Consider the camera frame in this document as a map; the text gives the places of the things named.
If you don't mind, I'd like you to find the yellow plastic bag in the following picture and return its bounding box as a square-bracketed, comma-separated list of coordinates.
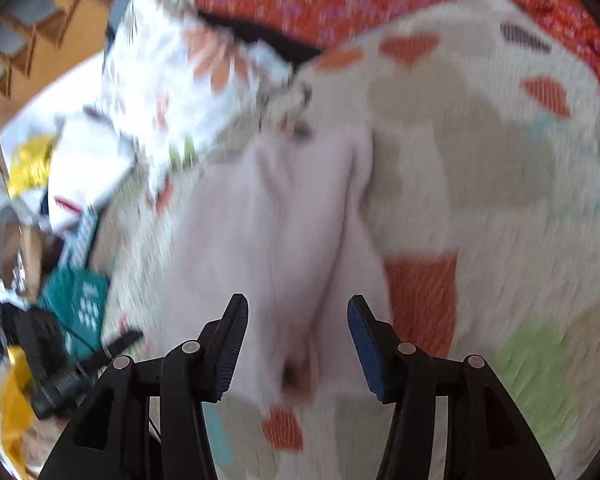
[7, 134, 58, 200]

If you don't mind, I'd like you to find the white floral pillow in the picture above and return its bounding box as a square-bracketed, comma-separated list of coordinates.
[95, 0, 309, 200]

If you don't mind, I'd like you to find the heart patterned quilt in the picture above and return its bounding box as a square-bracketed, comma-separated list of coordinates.
[86, 0, 600, 480]

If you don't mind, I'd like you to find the pale pink sweater grey trim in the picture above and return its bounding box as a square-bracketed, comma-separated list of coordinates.
[156, 125, 390, 406]

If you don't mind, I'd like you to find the white paper bag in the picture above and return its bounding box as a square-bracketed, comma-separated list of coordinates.
[47, 113, 135, 233]

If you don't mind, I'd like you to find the light blue shapes box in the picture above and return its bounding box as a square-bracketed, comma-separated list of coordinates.
[68, 206, 99, 269]

